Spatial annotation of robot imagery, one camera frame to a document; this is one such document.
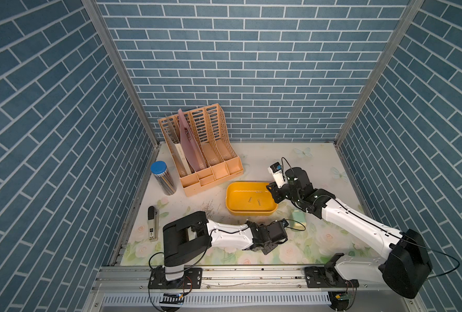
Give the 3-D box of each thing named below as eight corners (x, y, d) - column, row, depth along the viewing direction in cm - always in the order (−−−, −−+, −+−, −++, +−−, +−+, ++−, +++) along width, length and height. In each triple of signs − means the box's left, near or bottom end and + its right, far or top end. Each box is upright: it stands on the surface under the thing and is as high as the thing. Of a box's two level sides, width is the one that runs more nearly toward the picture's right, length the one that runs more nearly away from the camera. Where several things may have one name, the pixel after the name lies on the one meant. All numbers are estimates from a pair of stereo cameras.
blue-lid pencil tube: (162, 195, 99) (148, 172, 84) (165, 184, 103) (153, 160, 88) (174, 195, 99) (163, 172, 84) (177, 184, 104) (167, 160, 88)
